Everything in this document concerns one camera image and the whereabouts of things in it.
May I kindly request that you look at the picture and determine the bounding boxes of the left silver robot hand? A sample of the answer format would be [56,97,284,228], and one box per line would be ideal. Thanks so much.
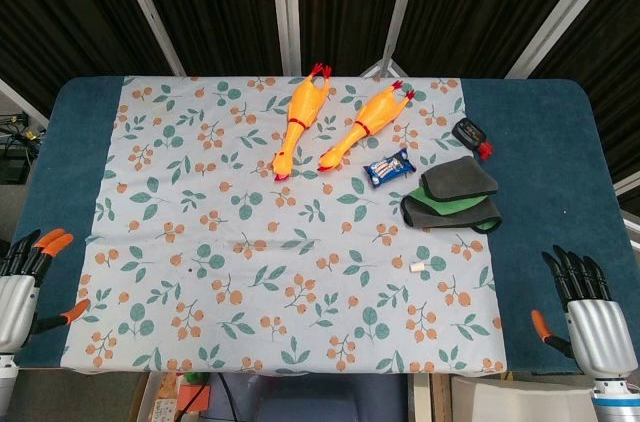
[0,228,92,354]

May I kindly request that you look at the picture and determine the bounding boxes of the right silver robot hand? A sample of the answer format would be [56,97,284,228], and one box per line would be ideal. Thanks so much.
[530,243,639,384]

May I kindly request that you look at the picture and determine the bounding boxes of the white box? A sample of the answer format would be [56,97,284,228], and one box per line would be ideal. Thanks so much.
[449,374,596,422]

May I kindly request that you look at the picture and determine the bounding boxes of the brown cardboard box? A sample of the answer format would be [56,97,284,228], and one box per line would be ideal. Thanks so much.
[132,371,214,422]

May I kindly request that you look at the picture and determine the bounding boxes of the dark blue table mat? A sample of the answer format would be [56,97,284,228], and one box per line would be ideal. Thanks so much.
[0,75,640,377]

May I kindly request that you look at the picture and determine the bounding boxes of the grey and green folded cloth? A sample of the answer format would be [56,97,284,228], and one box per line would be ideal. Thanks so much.
[400,186,503,234]

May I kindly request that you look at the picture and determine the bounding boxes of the orange block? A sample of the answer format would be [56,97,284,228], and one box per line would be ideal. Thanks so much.
[178,384,211,413]

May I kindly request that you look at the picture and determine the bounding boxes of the small black digital timer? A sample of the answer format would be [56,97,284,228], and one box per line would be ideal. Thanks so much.
[451,117,486,147]

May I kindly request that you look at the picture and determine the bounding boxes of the floral leaf print tablecloth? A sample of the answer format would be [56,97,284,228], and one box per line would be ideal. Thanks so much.
[59,74,509,376]

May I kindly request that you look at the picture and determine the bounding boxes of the blue snack packet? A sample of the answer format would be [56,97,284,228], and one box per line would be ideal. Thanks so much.
[362,148,417,189]

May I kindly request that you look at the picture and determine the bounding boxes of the grey-blue robot torso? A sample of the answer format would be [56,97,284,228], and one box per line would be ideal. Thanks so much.
[209,372,407,422]

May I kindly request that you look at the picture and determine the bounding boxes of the short orange rubber chicken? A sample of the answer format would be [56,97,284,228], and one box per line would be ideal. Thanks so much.
[317,80,416,174]

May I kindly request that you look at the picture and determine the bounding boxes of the white stand legs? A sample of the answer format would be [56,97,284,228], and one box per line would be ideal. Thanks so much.
[359,44,407,79]

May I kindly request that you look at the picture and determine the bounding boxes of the long orange rubber chicken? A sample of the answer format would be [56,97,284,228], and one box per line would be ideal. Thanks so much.
[272,62,333,182]

